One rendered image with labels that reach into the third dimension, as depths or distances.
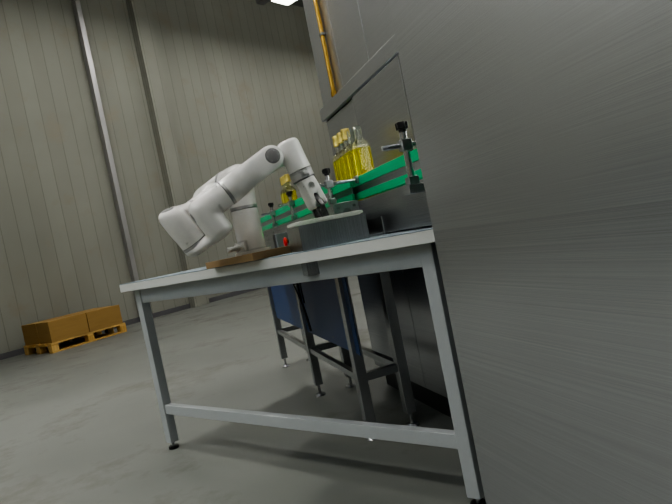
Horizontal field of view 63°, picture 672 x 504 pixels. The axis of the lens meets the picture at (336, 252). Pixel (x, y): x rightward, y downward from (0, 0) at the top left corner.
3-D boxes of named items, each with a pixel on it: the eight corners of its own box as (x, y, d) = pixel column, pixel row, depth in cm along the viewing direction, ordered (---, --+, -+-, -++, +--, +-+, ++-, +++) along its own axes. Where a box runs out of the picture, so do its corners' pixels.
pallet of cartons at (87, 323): (103, 333, 832) (98, 307, 831) (131, 331, 778) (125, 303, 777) (22, 355, 746) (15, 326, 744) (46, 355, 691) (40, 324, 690)
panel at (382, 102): (499, 123, 143) (474, -8, 142) (489, 124, 142) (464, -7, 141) (374, 177, 229) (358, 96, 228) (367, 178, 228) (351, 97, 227)
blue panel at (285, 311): (403, 343, 206) (381, 232, 205) (359, 355, 201) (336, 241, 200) (302, 311, 358) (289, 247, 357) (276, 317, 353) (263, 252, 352)
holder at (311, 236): (385, 234, 175) (381, 210, 175) (303, 251, 167) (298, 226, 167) (367, 237, 191) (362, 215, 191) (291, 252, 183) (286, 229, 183)
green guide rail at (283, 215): (336, 204, 195) (331, 181, 194) (333, 204, 194) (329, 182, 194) (257, 233, 362) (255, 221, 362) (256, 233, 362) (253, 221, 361)
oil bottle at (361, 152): (380, 196, 196) (369, 137, 196) (366, 199, 195) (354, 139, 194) (374, 198, 202) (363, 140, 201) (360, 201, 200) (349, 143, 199)
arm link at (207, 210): (212, 183, 181) (240, 219, 185) (159, 223, 177) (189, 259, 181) (218, 182, 166) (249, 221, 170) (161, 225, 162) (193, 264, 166)
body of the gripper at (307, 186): (316, 168, 173) (331, 201, 174) (309, 173, 183) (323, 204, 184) (295, 178, 171) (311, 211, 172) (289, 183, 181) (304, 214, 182)
